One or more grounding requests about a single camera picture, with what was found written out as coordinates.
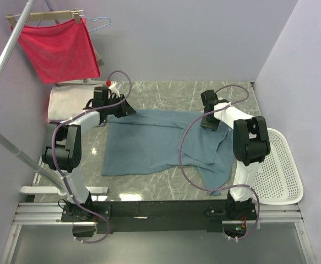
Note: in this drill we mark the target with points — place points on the tan cloth behind towel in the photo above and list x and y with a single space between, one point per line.
99 60

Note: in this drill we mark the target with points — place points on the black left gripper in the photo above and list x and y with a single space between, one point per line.
126 109

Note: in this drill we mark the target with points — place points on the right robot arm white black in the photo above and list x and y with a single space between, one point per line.
250 147

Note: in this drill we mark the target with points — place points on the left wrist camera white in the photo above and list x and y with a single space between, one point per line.
114 86

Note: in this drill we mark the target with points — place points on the aluminium rail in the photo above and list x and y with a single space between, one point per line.
48 214

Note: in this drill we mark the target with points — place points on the folded white t shirt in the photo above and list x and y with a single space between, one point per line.
66 101

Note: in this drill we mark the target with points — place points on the wooden clip hanger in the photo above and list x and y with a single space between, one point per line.
56 15

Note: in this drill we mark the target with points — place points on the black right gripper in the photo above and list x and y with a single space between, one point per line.
213 126

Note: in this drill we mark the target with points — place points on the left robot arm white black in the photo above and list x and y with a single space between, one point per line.
62 149

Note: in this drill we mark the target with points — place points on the white perforated plastic basket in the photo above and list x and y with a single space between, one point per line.
278 181

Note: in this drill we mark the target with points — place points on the black base beam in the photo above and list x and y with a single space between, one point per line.
151 216

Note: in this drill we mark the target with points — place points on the blue t shirt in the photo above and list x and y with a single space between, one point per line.
154 140

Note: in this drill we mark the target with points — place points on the red towel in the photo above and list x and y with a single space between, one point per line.
60 53

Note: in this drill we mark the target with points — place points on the grey metal clothes rack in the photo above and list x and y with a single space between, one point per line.
23 100

